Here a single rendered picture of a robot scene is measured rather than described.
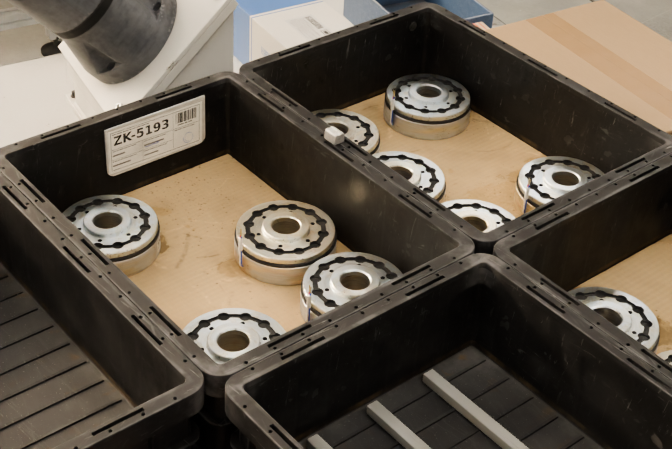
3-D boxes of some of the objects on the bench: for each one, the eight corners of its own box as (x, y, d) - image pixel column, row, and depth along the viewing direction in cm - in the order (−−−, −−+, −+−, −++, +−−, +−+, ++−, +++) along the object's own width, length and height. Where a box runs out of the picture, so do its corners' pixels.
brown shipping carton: (462, 134, 173) (475, 32, 164) (584, 97, 183) (603, -2, 174) (606, 254, 153) (630, 144, 144) (734, 205, 163) (765, 99, 153)
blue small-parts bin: (342, 15, 201) (344, -25, 197) (422, -1, 207) (426, -40, 203) (404, 73, 187) (408, 31, 182) (489, 54, 192) (494, 13, 188)
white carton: (228, 50, 190) (227, -4, 184) (296, 33, 195) (298, -20, 190) (293, 112, 176) (295, 56, 171) (365, 93, 181) (369, 37, 176)
